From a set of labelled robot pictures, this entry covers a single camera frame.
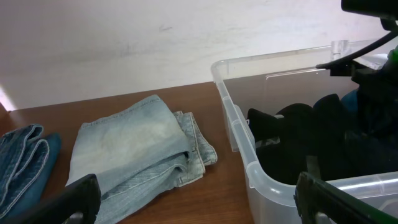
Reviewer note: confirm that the clear plastic storage box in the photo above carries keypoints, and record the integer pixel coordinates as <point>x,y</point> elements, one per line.
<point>271,82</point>

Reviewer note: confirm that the light blue jeans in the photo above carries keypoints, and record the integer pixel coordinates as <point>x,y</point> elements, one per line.
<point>139,153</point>

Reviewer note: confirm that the dark teal garment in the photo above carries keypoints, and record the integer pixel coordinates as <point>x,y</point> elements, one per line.
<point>372,143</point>

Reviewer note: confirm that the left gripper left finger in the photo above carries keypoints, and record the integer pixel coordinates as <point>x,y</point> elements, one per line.
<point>78,203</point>

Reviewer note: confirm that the blue garment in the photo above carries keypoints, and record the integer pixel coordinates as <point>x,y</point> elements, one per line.
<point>350,101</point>

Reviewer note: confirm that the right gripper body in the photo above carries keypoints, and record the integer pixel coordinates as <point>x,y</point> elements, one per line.
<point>377,96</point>

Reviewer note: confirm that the dark blue folded jeans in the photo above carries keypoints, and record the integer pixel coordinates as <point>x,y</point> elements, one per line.
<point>27,160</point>

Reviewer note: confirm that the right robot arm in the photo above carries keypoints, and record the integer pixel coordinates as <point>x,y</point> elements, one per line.
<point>386,10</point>

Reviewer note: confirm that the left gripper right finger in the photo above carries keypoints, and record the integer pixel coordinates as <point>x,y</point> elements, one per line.
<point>314,196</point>

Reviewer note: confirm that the black garment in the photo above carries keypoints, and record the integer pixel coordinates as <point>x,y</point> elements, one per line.
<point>300,135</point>

